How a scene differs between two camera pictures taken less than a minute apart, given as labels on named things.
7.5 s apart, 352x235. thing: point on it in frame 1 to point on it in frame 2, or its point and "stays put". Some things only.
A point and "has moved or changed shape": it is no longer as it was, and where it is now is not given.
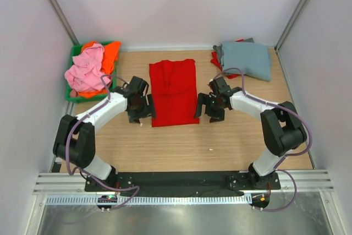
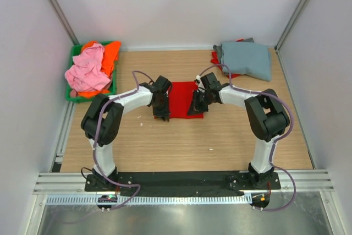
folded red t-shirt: (215, 61) stays put
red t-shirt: (174, 84) has moved or changed shape
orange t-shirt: (111, 50) stays put
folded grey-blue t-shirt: (253, 59) stays put
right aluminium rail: (307, 180) stays put
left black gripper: (135, 117) to (164, 114)
